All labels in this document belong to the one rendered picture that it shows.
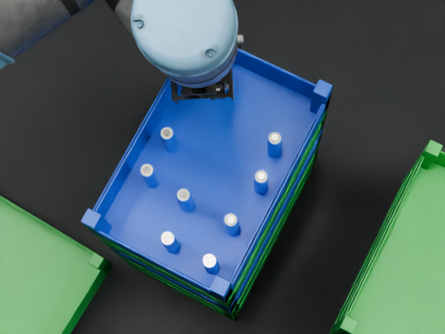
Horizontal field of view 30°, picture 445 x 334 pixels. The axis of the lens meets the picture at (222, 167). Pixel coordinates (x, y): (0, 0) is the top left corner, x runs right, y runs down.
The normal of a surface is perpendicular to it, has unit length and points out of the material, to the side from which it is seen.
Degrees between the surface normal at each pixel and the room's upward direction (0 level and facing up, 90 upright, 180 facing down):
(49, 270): 0
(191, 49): 18
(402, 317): 0
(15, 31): 62
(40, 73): 0
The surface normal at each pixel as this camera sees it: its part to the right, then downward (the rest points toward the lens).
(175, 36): 0.02, 0.07
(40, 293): -0.05, -0.25
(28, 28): 0.56, 0.66
